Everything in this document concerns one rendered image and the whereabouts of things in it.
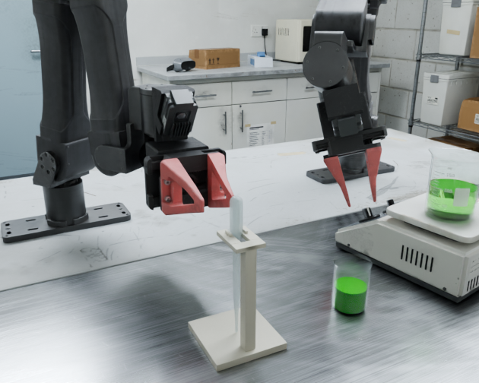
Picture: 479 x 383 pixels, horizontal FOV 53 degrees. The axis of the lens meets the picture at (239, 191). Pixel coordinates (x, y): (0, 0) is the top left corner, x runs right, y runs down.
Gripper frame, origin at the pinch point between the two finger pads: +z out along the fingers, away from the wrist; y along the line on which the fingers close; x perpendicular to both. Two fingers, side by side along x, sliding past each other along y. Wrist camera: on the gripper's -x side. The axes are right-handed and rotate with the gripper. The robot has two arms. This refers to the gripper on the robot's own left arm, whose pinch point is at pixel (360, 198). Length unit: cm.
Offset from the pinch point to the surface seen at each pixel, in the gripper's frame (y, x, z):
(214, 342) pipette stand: -17.9, -22.6, 11.1
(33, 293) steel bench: -41.8, -17.6, 3.3
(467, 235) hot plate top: 10.7, -10.3, 6.2
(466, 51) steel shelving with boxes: 83, 247, -68
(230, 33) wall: -61, 275, -129
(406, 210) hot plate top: 5.3, -4.2, 2.5
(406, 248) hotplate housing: 4.2, -5.8, 7.1
